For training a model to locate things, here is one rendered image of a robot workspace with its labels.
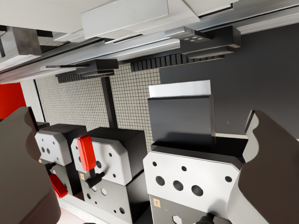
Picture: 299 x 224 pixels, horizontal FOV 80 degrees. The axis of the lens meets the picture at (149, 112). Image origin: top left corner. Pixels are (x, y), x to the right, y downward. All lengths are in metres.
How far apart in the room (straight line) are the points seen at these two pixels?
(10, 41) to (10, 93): 1.78
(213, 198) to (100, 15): 0.24
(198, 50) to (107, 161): 0.31
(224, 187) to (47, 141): 0.43
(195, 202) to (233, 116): 0.55
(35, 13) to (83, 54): 0.61
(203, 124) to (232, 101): 0.52
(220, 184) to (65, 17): 0.25
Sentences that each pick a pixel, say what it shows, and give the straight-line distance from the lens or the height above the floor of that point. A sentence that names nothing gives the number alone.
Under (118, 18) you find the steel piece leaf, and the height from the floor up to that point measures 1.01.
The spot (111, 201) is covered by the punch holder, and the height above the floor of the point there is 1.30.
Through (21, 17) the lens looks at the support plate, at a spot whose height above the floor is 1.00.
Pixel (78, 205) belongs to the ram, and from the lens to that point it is 0.54.
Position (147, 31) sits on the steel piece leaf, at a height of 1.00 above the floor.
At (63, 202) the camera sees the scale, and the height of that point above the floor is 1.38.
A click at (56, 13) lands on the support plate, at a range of 0.20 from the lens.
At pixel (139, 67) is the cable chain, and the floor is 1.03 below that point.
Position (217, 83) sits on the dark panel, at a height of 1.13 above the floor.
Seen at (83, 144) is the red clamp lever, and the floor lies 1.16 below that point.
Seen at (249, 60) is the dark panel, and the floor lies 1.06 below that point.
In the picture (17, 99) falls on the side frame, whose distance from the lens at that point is 2.40.
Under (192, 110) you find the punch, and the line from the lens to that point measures 0.26.
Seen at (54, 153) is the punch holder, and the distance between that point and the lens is 0.52.
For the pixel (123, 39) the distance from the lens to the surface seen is 0.34.
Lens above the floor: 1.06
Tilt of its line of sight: 11 degrees up
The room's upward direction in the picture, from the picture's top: 172 degrees clockwise
